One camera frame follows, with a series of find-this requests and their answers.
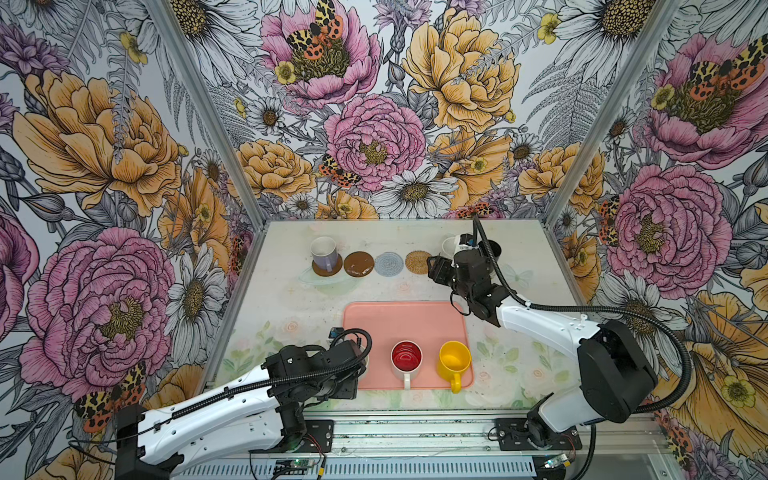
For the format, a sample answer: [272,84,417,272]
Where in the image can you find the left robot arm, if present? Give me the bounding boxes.
[114,328,373,479]

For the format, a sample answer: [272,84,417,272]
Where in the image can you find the green circuit board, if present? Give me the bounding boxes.
[270,459,318,480]

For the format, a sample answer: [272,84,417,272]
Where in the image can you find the tan rattan round coaster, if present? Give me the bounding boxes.
[405,250,431,275]

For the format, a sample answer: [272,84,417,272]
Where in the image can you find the red inside mug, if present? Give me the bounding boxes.
[390,340,423,390]

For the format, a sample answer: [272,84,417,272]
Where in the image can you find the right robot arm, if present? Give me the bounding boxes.
[426,249,658,448]

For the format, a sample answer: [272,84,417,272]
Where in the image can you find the grey woven round coaster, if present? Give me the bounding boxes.
[374,252,405,278]

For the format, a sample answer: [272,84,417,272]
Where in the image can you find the aluminium front rail frame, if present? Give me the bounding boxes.
[149,407,679,480]

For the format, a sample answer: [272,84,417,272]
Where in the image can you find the yellow mug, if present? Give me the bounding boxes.
[437,340,472,394]

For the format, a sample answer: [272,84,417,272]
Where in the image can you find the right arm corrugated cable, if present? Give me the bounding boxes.
[472,214,693,480]

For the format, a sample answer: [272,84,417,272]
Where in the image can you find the lavender mug white inside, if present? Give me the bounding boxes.
[310,236,338,261]

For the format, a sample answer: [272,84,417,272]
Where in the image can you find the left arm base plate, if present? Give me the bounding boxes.
[249,419,335,454]

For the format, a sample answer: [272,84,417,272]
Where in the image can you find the black mug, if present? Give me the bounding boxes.
[483,240,502,264]

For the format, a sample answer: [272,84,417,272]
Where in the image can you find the white speckled mug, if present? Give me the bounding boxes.
[441,235,461,259]

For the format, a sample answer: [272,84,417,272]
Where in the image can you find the large plain wooden coaster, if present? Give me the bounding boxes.
[311,254,344,277]

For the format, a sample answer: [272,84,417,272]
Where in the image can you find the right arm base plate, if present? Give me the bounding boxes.
[486,417,582,452]

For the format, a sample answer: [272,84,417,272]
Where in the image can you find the scratched dark wooden coaster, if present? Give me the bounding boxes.
[343,251,375,278]

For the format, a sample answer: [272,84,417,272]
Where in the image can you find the pink silicone tray mat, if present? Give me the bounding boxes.
[343,301,474,394]

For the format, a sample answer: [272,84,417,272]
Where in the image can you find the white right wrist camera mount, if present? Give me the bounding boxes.
[454,233,478,253]

